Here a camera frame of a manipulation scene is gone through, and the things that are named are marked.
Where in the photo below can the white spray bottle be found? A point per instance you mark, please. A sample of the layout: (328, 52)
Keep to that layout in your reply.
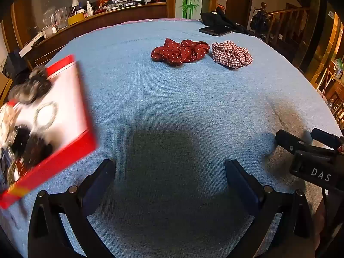
(73, 1)

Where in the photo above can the wooden stair railing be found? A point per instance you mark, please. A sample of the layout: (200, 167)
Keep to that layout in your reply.
(287, 21)

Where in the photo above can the black tablet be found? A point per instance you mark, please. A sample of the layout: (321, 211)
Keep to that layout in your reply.
(216, 30)

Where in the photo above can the small white pump bottle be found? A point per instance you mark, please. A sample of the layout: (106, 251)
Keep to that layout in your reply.
(89, 9)

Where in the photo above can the red polka dot scrunchie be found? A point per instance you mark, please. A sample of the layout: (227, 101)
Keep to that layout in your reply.
(178, 51)

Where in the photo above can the clear glass pitcher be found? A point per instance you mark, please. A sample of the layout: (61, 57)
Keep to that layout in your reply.
(60, 18)

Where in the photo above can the dark fluffy scrunchie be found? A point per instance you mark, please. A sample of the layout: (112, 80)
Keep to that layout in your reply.
(32, 86)

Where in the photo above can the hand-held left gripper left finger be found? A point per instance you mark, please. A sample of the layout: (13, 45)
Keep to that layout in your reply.
(97, 188)

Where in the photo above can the white flat box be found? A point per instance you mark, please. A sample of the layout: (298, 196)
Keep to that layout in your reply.
(31, 44)

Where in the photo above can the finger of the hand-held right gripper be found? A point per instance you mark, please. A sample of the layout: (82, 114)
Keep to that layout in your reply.
(326, 137)
(289, 139)

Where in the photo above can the red white tray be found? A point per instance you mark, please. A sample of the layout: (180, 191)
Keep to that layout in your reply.
(71, 107)

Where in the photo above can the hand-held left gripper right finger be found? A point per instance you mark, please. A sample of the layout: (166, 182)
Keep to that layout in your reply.
(242, 186)

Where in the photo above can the red plaid scrunchie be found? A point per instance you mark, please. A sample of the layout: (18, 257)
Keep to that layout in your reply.
(232, 53)

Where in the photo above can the curved wooden counter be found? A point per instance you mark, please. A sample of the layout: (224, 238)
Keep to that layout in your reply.
(107, 21)

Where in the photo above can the blue tablecloth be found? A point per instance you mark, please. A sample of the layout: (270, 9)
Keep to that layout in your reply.
(174, 107)

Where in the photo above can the brown wooden door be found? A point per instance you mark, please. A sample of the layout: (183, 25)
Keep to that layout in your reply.
(239, 2)

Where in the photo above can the yellow box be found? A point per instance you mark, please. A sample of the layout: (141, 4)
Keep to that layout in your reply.
(76, 19)

